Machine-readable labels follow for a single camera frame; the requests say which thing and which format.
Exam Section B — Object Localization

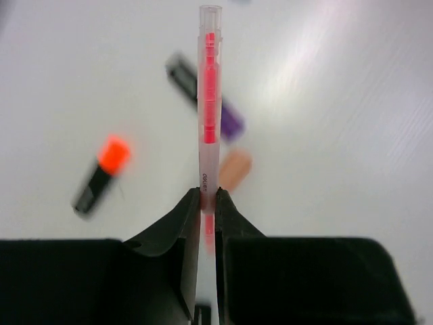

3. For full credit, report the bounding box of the orange black highlighter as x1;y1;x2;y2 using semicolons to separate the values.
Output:
72;135;131;217

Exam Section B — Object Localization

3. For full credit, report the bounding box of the purple black highlighter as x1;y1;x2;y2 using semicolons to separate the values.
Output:
164;52;246;143

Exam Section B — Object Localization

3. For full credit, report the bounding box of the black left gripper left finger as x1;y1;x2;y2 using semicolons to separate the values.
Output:
1;188;200;324

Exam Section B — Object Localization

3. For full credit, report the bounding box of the orange correction tape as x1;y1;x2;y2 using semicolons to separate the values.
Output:
219;150;252;192

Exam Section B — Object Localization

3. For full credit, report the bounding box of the red clear pen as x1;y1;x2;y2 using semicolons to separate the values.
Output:
197;5;222;253

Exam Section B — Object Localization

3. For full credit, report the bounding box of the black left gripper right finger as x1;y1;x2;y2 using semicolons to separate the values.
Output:
214;190;417;324

